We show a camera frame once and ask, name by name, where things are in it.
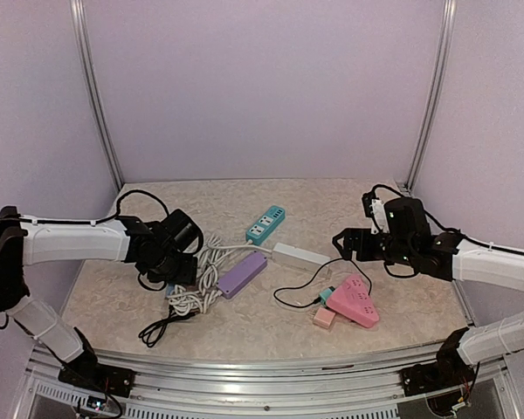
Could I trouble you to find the teal power strip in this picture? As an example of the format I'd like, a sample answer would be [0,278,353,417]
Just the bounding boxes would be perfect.
[245,205,286,246]

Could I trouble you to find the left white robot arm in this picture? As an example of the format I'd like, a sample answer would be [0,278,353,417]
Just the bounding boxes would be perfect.
[0,206,203,388]

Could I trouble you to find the pink plug adapter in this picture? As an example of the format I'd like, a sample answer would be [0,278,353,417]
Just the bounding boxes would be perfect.
[312,307,336,330]

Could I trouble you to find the white power strip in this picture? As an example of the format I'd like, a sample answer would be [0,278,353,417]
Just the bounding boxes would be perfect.
[272,243,331,271]

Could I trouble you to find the teal plug adapter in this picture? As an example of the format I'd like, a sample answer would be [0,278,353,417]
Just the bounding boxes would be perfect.
[318,286,335,306]

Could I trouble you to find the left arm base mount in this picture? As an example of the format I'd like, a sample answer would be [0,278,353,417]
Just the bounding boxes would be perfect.
[58,364,136,398]

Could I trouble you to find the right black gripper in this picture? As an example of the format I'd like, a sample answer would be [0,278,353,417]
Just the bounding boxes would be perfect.
[333,227,416,266]

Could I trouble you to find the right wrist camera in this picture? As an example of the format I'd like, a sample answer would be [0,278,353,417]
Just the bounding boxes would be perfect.
[362,187,390,234]

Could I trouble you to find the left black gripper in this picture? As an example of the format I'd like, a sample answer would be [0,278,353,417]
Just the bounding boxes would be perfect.
[146,247,198,285]

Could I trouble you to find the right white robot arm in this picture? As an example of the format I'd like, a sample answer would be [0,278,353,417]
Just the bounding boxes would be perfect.
[332,193,524,388]

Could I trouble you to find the black usb cable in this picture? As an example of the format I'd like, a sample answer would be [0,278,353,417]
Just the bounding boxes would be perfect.
[272,257,373,309]

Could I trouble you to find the aluminium corner post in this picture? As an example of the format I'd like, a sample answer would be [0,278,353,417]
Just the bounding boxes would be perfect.
[403,0,457,194]
[69,0,125,191]

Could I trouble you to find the white power cords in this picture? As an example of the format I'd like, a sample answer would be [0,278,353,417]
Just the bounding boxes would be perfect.
[164,233,276,316]

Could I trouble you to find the pink triangular power strip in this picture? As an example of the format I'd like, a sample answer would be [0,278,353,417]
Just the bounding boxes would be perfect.
[326,274,379,328]

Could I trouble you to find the purple power strip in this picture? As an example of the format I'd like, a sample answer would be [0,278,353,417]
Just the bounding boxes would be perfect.
[216,251,267,299]

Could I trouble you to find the left aluminium corner post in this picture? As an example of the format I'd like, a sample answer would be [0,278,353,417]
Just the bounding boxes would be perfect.
[69,0,125,191]

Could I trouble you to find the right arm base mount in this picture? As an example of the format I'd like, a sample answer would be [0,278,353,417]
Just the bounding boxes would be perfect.
[399,362,475,397]

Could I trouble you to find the aluminium front frame rail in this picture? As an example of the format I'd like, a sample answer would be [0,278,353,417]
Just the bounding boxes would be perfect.
[24,344,521,419]

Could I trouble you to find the right aluminium corner post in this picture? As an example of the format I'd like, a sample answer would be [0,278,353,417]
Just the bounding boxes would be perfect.
[403,0,457,194]

